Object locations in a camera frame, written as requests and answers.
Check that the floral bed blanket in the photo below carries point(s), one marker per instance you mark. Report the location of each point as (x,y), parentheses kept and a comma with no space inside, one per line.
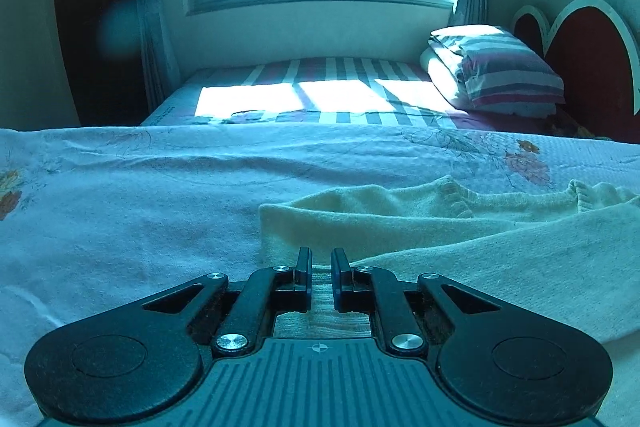
(140,187)

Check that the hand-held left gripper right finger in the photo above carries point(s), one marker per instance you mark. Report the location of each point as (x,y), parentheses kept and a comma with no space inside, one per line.
(338,279)

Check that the cream knit sweater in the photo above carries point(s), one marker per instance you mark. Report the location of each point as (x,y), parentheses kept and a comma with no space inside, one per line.
(500,227)

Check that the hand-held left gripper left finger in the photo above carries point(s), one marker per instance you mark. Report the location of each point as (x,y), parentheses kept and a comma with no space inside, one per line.
(306,279)

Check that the dark wardrobe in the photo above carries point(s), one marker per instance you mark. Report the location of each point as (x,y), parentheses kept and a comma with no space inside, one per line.
(95,32)

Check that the red heart-shaped headboard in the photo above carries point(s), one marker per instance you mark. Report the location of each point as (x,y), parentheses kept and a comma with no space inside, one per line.
(590,52)

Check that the striped pillow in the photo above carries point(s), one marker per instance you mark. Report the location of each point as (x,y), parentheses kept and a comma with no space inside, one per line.
(500,67)

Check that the striped bed mattress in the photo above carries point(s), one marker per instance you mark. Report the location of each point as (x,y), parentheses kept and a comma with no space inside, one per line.
(310,82)

